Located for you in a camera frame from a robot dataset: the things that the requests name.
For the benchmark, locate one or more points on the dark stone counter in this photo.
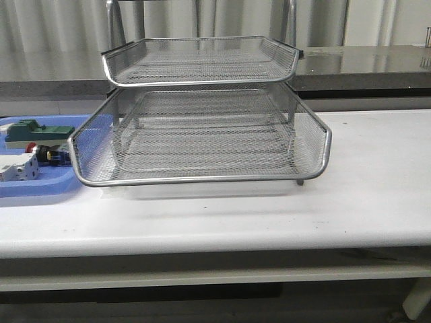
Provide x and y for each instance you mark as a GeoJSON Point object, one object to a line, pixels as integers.
{"type": "Point", "coordinates": [324, 72]}

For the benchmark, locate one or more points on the silver mesh tray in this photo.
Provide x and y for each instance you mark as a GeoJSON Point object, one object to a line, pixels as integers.
{"type": "Point", "coordinates": [172, 147]}
{"type": "Point", "coordinates": [90, 146]}
{"type": "Point", "coordinates": [199, 61]}

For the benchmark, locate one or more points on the white circuit breaker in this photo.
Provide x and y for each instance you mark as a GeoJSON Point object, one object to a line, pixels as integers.
{"type": "Point", "coordinates": [21, 167]}

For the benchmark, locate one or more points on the green terminal block component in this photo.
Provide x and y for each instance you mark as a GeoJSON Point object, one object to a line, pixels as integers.
{"type": "Point", "coordinates": [26, 131]}

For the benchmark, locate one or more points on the silver metal rack frame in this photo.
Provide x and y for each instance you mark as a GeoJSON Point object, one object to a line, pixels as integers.
{"type": "Point", "coordinates": [117, 40]}

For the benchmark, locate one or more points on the blue plastic tray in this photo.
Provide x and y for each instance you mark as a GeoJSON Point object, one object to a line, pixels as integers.
{"type": "Point", "coordinates": [52, 180]}

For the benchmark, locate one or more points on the red emergency stop button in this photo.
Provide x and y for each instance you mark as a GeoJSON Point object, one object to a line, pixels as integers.
{"type": "Point", "coordinates": [56, 155]}

